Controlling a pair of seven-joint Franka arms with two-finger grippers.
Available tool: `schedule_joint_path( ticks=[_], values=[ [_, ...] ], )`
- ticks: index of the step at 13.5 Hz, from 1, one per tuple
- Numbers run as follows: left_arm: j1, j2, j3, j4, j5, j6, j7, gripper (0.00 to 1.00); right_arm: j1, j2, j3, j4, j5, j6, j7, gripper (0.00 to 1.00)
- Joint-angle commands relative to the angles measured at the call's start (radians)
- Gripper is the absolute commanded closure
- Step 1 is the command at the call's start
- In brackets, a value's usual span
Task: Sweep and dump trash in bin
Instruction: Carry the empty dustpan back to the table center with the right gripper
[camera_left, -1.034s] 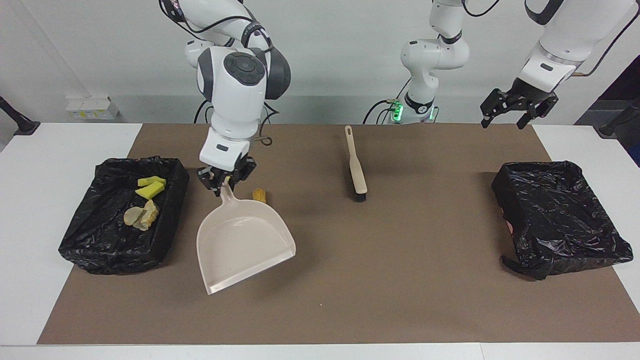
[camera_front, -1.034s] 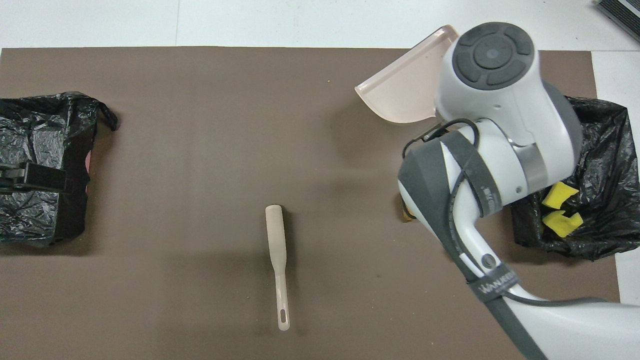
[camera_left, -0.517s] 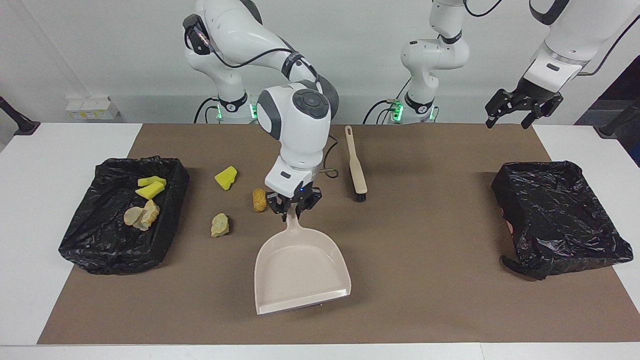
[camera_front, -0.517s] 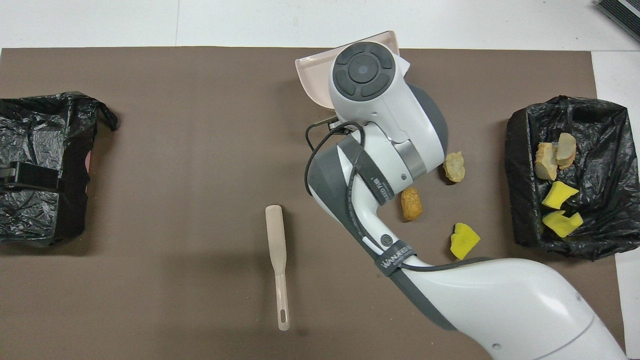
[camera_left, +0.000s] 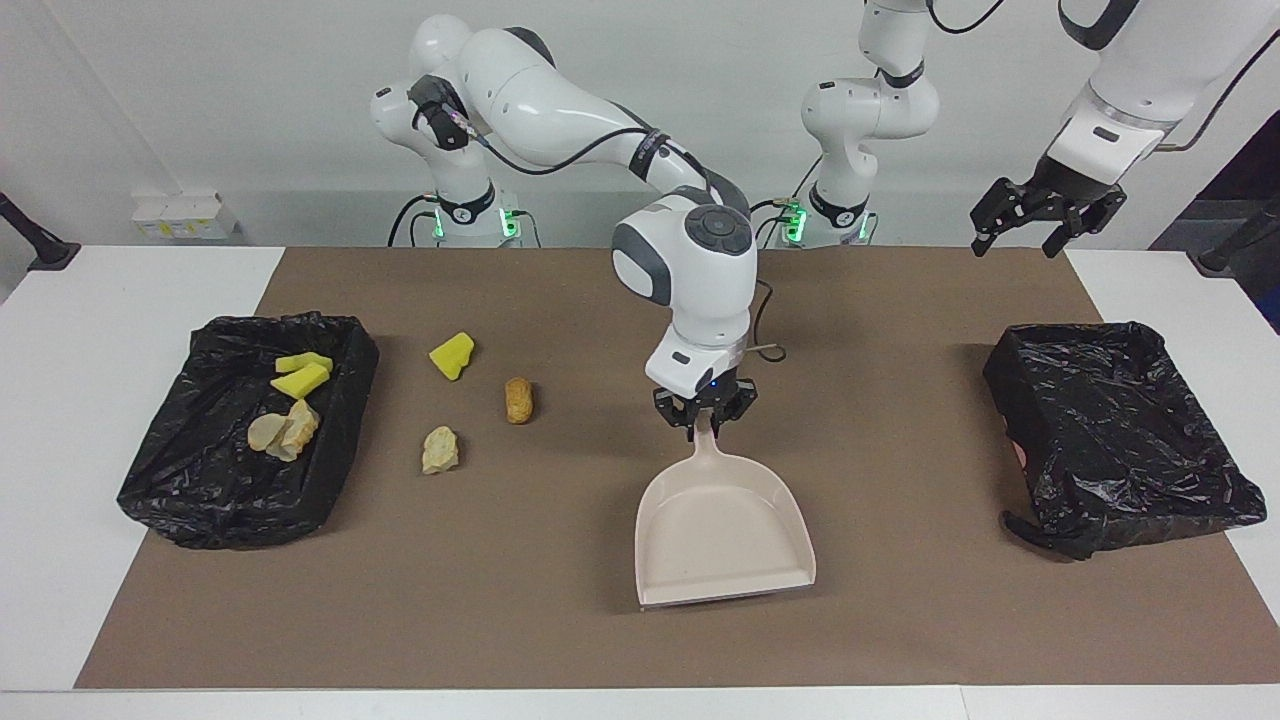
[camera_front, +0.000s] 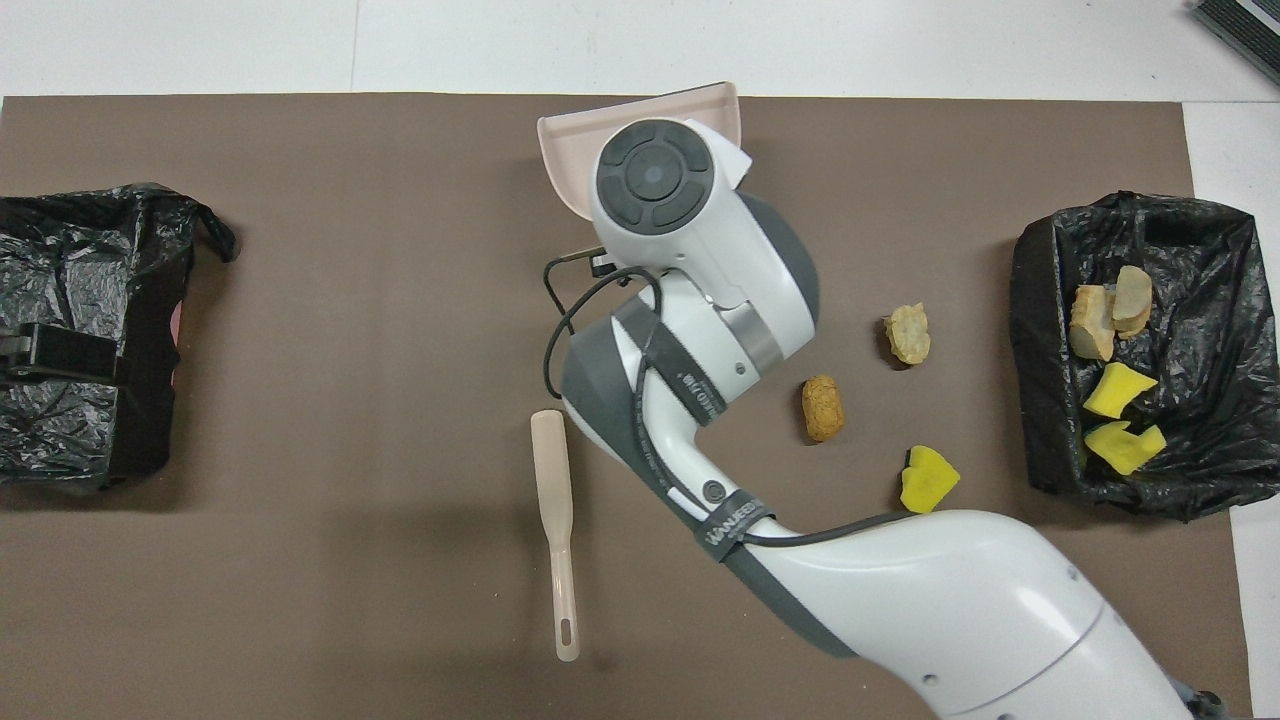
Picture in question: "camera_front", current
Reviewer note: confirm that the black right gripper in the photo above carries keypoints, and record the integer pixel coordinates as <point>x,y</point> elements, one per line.
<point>604,266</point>

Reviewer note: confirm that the beige plastic dustpan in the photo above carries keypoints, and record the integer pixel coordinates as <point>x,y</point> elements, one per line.
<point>570,150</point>

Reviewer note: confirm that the notched yellow green sponge piece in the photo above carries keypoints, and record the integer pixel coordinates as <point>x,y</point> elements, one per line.
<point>928,480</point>

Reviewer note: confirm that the tan orange foam chunk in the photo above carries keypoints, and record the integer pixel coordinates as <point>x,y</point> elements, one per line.
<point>1092,322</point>

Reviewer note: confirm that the small yellow green sponge piece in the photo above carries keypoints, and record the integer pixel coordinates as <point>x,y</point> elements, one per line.
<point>1118,390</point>

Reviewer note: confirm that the pale tan foam chunk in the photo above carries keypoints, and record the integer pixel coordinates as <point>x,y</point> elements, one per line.
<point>1133,298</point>

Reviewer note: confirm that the large yellow green sponge piece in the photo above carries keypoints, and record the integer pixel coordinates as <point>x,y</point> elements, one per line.
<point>1125,448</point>

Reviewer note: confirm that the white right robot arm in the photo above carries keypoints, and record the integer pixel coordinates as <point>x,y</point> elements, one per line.
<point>950,600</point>

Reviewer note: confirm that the black bag lined bin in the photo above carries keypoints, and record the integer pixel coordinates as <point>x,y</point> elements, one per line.
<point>1200,350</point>
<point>80,250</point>

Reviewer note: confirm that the brown oval cork lump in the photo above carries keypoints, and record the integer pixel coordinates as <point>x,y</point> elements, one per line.
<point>822,407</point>

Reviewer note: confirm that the brown table mat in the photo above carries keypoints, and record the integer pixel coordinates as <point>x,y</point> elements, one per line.
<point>300,550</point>

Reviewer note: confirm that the pale rounded foam chunk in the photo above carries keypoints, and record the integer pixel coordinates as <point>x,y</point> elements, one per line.
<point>908,333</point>

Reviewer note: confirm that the dark ribbed grille object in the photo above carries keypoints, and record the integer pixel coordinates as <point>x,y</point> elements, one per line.
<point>1250,20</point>

